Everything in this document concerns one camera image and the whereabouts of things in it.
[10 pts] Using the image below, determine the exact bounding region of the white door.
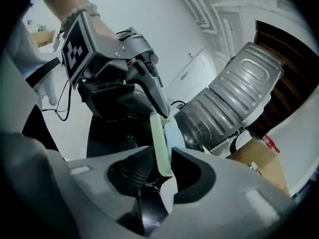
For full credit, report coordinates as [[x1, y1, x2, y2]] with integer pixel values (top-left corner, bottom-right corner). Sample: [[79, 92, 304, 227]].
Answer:
[[164, 47, 217, 102]]

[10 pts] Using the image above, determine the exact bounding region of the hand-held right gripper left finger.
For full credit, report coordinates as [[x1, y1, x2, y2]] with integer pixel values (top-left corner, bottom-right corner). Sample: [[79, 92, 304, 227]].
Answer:
[[47, 145, 175, 239]]

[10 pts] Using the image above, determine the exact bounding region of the grey washing machine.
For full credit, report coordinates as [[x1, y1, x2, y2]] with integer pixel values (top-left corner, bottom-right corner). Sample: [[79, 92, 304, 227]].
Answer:
[[208, 41, 285, 128]]

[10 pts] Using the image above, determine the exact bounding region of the large cardboard box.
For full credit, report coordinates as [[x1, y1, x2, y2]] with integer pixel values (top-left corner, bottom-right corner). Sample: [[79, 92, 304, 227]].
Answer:
[[225, 138, 291, 196]]

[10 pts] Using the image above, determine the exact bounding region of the person's white shirt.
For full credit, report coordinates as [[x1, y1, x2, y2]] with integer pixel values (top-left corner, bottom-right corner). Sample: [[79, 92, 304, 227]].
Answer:
[[0, 16, 65, 239]]

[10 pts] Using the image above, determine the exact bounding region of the grey ribbed metal panel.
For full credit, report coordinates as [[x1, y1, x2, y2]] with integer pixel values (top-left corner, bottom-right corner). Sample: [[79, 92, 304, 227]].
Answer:
[[173, 87, 244, 151]]

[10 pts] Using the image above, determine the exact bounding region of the dark wooden staircase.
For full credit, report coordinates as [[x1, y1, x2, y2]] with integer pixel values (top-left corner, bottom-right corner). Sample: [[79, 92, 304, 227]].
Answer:
[[254, 20, 319, 139]]

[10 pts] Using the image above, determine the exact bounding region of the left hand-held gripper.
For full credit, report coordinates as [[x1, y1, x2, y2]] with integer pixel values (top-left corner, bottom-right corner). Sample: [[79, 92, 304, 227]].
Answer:
[[60, 10, 171, 123]]

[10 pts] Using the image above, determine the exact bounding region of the light blue plate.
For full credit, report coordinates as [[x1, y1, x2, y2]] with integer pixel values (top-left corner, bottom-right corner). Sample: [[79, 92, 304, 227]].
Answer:
[[164, 122, 186, 164]]

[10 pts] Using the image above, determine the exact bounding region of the pale bead bracelet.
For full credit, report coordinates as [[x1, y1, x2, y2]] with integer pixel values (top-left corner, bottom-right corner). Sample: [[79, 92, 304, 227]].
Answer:
[[59, 2, 100, 32]]

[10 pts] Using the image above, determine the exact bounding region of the pale green tape roll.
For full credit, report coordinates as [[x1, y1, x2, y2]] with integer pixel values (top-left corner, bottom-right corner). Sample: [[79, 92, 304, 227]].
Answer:
[[149, 113, 175, 178]]

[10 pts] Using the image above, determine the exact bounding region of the small cardboard box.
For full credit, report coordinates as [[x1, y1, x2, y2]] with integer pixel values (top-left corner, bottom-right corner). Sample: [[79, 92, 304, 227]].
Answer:
[[29, 30, 57, 48]]

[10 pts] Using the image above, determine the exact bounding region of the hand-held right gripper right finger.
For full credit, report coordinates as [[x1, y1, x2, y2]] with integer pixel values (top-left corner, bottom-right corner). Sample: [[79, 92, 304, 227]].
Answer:
[[152, 146, 296, 239]]

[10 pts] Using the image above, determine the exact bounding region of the red plastic bag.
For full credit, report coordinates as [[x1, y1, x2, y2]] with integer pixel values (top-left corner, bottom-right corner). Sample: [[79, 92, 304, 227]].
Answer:
[[263, 133, 281, 154]]

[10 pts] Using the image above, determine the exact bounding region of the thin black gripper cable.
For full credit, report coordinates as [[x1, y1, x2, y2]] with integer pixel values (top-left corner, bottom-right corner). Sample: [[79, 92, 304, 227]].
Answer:
[[42, 80, 73, 121]]

